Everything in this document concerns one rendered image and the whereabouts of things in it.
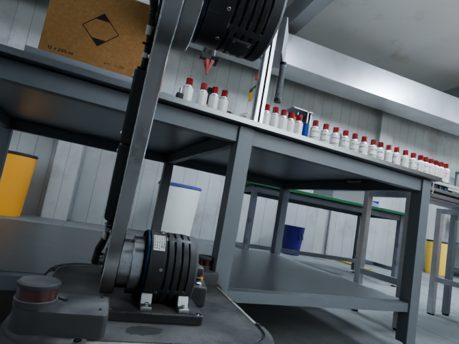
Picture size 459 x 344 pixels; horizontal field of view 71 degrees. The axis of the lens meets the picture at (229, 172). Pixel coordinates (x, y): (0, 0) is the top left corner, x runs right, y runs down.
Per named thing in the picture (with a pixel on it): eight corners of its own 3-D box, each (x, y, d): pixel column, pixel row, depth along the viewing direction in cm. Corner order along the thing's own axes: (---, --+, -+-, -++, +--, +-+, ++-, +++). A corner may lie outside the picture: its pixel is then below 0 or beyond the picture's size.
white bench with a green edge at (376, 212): (354, 271, 414) (361, 209, 424) (402, 289, 344) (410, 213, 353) (214, 254, 355) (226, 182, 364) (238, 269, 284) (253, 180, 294)
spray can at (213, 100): (211, 129, 162) (218, 90, 165) (215, 127, 157) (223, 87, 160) (201, 126, 160) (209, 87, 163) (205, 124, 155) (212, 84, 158)
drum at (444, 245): (432, 272, 621) (436, 241, 628) (452, 277, 585) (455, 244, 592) (417, 270, 609) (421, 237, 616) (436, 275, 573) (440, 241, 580)
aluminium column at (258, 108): (254, 143, 155) (276, 14, 163) (259, 142, 151) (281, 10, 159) (246, 141, 153) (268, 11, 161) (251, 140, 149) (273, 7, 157)
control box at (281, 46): (283, 69, 172) (288, 35, 175) (282, 52, 156) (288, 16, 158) (264, 67, 175) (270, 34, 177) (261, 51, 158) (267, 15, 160)
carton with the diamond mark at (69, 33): (136, 102, 127) (149, 38, 130) (138, 83, 105) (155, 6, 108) (52, 80, 119) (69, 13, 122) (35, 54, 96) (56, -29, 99)
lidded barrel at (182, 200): (186, 238, 461) (196, 188, 469) (197, 245, 406) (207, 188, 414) (145, 233, 442) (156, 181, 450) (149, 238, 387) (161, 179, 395)
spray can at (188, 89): (186, 122, 157) (193, 82, 159) (188, 120, 152) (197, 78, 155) (175, 119, 155) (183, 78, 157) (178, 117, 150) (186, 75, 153)
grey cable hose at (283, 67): (278, 104, 166) (284, 65, 168) (282, 102, 163) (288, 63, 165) (272, 102, 165) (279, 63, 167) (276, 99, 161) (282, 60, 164)
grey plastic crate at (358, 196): (349, 205, 389) (351, 187, 391) (376, 207, 352) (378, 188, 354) (308, 196, 367) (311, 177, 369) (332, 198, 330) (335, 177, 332)
